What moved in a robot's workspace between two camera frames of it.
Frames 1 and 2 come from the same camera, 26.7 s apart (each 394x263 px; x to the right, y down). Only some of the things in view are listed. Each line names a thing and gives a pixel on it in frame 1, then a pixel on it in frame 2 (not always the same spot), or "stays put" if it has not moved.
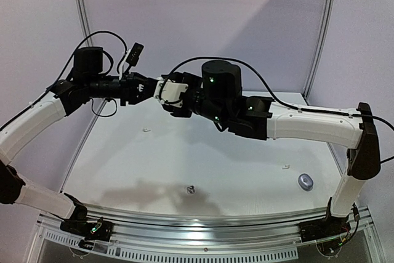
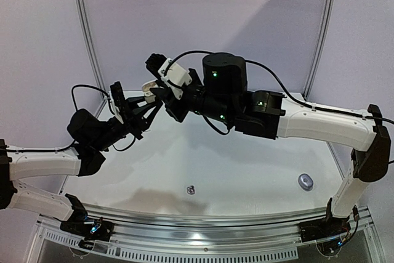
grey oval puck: (305, 182) stays put
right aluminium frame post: (308, 94) stays put
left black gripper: (130, 88) → (133, 116)
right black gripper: (187, 95) stays put
